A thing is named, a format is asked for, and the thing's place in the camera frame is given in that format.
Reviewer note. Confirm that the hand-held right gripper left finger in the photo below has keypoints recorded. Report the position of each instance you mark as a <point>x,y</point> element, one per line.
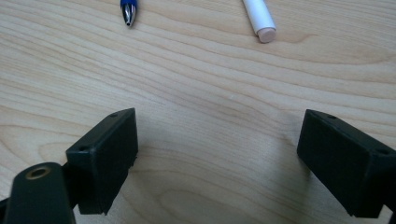
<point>104,161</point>

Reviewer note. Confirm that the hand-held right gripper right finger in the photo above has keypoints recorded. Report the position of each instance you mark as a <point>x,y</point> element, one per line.
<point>345,161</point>

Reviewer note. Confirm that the blue ballpoint pen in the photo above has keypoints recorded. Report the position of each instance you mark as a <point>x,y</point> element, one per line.
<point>129,11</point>

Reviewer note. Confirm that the white pen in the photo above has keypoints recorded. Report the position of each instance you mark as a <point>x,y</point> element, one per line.
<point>261,18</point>

